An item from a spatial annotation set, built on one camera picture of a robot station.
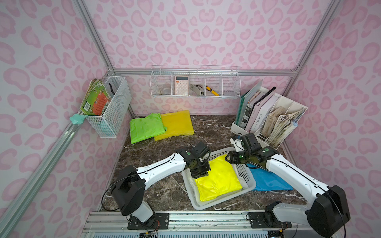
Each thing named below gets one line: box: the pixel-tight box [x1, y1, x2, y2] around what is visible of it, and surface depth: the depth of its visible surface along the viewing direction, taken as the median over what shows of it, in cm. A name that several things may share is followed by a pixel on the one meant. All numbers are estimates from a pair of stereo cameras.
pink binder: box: [245, 90, 281, 133], surface depth 92 cm
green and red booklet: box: [79, 78, 112, 117], surface depth 73 cm
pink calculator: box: [175, 75, 190, 96], surface depth 97 cm
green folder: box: [235, 79, 264, 126], surface depth 92 cm
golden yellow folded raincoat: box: [153, 110, 195, 142], surface depth 113 cm
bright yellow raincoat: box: [194, 154, 243, 202], surface depth 80 cm
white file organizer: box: [230, 95, 309, 150], surface depth 95 cm
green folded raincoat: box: [129, 113, 168, 145], surface depth 109 cm
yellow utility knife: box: [205, 85, 220, 97], surface depth 100 cm
